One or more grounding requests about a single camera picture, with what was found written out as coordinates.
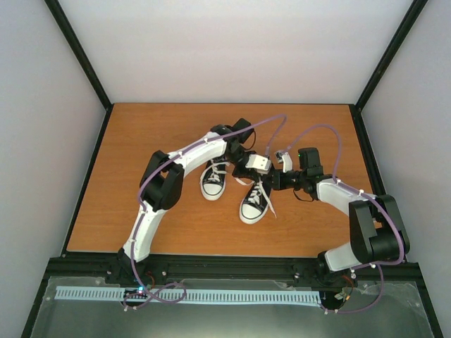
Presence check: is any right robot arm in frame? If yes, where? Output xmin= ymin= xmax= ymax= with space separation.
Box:
xmin=269 ymin=148 xmax=409 ymax=284

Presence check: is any right black frame post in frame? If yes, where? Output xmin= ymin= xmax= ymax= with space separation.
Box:
xmin=354 ymin=0 xmax=429 ymax=111

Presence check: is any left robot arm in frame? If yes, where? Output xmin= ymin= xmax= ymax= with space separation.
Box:
xmin=121 ymin=118 xmax=259 ymax=284

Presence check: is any white shoelace of sneaker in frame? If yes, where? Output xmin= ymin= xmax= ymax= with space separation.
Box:
xmin=234 ymin=175 xmax=278 ymax=219
xmin=199 ymin=160 xmax=230 ymax=186

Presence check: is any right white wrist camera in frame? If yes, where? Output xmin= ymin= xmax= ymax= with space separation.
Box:
xmin=275 ymin=150 xmax=292 ymax=173

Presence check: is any white slotted cable duct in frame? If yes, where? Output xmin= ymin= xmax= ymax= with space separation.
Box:
xmin=54 ymin=286 xmax=321 ymax=307

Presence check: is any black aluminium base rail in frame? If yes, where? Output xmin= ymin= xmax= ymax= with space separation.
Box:
xmin=45 ymin=256 xmax=422 ymax=286

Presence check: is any left black frame post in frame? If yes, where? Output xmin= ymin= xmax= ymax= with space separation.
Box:
xmin=44 ymin=0 xmax=114 ymax=111

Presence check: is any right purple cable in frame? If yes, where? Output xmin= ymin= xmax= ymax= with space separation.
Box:
xmin=287 ymin=123 xmax=406 ymax=315

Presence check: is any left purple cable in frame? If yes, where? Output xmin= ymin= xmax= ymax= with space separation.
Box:
xmin=130 ymin=113 xmax=288 ymax=311

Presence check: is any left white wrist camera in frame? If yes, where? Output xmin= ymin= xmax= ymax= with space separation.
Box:
xmin=245 ymin=154 xmax=272 ymax=175

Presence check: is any black frame post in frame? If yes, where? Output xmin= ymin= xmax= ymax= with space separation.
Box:
xmin=354 ymin=0 xmax=429 ymax=111
xmin=44 ymin=0 xmax=114 ymax=111

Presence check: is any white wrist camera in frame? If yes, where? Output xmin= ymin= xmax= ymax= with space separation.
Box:
xmin=245 ymin=154 xmax=272 ymax=175
xmin=275 ymin=150 xmax=292 ymax=173

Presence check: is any purple cable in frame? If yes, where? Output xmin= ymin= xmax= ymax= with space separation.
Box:
xmin=287 ymin=123 xmax=406 ymax=315
xmin=130 ymin=113 xmax=288 ymax=311

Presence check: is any black sneaker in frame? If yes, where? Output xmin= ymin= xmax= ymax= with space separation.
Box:
xmin=199 ymin=158 xmax=228 ymax=201
xmin=238 ymin=175 xmax=274 ymax=225

